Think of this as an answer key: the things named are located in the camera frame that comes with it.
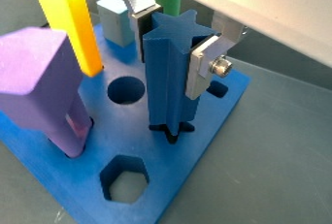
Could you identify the light blue square block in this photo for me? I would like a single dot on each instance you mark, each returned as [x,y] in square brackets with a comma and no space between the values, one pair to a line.
[115,22]

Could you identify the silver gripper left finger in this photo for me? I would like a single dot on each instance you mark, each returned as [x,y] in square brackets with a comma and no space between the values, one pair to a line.
[139,12]

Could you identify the purple pentagon block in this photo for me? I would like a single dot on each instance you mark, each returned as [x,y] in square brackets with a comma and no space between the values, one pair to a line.
[38,81]

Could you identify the blue shape sorter board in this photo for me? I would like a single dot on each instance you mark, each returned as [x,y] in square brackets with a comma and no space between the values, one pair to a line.
[124,179]

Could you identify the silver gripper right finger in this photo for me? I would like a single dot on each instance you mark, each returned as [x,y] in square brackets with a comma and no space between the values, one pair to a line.
[207,57]

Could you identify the yellow arch block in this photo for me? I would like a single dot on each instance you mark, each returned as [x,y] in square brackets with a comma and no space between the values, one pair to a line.
[68,15]

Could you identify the blue star prism block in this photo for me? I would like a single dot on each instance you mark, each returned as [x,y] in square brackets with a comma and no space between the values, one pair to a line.
[167,44]

